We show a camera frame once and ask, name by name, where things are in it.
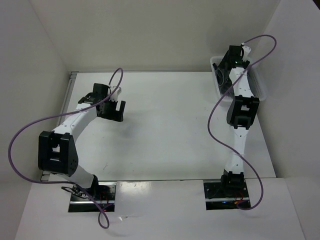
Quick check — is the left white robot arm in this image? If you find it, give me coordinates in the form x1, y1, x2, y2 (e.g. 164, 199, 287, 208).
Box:
38, 83, 126, 200

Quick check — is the white plastic basket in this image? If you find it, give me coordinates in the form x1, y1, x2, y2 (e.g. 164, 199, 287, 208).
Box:
209, 55, 267, 102

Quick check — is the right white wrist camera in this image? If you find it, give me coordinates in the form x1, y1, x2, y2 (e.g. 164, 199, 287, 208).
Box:
241, 42, 252, 62

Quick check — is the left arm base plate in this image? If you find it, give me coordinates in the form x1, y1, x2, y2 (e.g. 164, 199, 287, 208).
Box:
61, 181, 117, 213

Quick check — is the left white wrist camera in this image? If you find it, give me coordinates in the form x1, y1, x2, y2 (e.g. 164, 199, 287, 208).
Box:
109, 86, 122, 102

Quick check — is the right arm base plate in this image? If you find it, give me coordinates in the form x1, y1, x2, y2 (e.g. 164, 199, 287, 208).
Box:
203, 179, 251, 211

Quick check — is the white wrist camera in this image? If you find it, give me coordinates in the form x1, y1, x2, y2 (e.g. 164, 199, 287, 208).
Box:
109, 86, 122, 102
241, 42, 252, 62

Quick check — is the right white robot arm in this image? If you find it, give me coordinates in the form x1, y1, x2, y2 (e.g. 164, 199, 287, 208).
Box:
213, 44, 260, 198

